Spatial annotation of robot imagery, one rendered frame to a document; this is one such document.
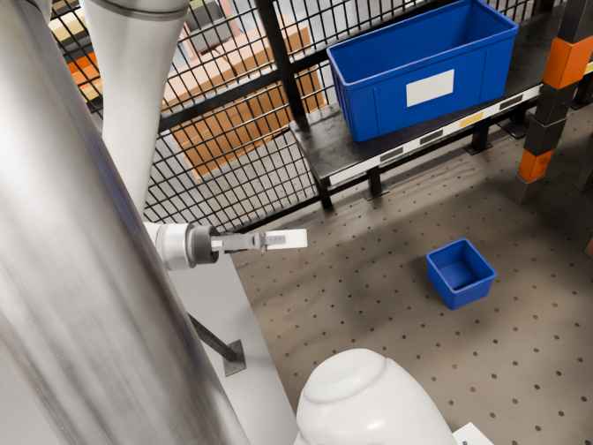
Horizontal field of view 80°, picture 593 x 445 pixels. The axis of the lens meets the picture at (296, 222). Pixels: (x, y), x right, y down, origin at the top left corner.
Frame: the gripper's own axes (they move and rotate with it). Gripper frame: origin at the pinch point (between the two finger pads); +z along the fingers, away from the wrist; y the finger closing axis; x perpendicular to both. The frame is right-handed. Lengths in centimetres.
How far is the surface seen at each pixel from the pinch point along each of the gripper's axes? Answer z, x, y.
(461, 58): 30.0, -29.3, -7.1
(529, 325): 46, 21, 7
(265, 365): -20, 54, 89
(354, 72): 13.9, -35.3, 7.8
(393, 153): 19.1, -15.4, 0.9
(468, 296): 34.8, 14.6, 9.3
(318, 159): 4.6, -15.8, 3.4
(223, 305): -43, 31, 113
